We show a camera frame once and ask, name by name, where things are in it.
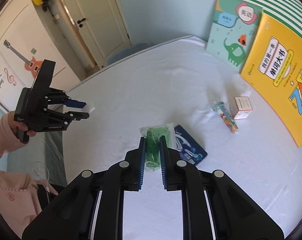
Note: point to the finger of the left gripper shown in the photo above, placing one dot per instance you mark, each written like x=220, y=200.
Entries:
x=74, y=104
x=71, y=116

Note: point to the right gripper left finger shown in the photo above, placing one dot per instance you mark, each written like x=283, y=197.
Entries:
x=91, y=206

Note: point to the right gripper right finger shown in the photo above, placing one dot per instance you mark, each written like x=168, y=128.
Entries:
x=213, y=205

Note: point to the green sponge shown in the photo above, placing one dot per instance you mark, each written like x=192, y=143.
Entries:
x=152, y=134

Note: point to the pink sleeve left forearm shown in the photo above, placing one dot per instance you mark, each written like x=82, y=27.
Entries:
x=8, y=134

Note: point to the left hand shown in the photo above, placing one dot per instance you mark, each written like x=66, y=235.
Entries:
x=19, y=129

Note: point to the green quilted bed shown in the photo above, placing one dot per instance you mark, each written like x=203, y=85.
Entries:
x=41, y=158

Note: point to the blue quilted bed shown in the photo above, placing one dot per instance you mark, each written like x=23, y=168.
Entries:
x=127, y=52

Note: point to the white wardrobe with guitar sticker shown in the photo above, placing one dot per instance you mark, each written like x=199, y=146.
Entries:
x=28, y=36

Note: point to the dark blue wrapper packet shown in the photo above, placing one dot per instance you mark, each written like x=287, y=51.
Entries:
x=189, y=150

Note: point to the white room door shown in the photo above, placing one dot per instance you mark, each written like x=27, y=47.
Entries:
x=99, y=26

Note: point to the white mattress with blue piping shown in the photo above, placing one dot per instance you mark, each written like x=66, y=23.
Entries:
x=178, y=82

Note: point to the small pink white box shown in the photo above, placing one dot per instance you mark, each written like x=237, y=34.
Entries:
x=240, y=107

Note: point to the yellow word book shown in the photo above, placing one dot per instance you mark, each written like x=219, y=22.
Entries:
x=274, y=69

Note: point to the green elephant book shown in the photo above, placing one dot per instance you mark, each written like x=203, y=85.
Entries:
x=234, y=27

